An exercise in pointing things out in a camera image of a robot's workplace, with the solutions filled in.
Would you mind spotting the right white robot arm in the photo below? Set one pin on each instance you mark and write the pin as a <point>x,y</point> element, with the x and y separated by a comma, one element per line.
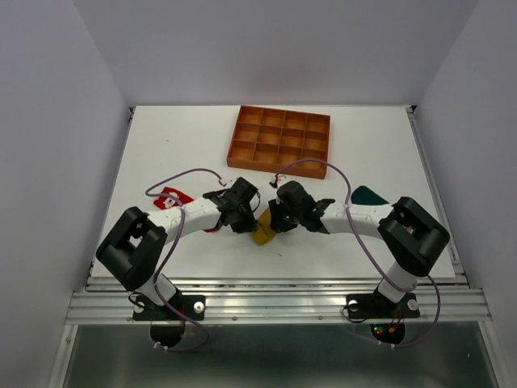
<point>414,237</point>

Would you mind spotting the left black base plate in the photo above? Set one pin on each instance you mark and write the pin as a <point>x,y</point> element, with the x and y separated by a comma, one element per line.
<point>192,306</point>

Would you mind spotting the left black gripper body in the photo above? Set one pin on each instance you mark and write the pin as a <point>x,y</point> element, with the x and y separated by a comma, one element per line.
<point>245,221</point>

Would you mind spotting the teal sock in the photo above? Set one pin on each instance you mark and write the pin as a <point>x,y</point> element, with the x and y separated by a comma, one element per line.
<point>364,195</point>

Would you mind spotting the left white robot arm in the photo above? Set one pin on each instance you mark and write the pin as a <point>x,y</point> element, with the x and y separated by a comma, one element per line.
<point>133,246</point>

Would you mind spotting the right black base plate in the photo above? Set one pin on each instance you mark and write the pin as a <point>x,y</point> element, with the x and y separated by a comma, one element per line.
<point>365,306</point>

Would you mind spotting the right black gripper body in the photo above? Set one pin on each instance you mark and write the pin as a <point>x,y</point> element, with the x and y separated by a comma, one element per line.
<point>283,219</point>

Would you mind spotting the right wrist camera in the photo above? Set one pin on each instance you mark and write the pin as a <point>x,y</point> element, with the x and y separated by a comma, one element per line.
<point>277,181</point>

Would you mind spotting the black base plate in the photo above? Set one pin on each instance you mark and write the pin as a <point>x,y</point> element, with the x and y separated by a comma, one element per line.
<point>365,306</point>
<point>192,306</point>

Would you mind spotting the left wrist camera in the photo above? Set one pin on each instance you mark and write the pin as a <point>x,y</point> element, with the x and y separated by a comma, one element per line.
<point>227,183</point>

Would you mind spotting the red sock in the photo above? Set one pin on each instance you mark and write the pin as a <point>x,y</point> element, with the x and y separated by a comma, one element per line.
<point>171,198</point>

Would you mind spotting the aluminium mounting rail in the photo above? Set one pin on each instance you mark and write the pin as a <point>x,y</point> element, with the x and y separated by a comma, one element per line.
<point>276,301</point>

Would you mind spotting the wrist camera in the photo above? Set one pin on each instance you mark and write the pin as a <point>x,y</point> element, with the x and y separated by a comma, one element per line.
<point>227,183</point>
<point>277,181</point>

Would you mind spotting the yellow bear sock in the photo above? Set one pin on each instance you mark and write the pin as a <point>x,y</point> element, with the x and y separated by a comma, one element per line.
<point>263,233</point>

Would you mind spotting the orange compartment tray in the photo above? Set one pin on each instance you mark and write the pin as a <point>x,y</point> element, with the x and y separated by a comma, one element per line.
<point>272,139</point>

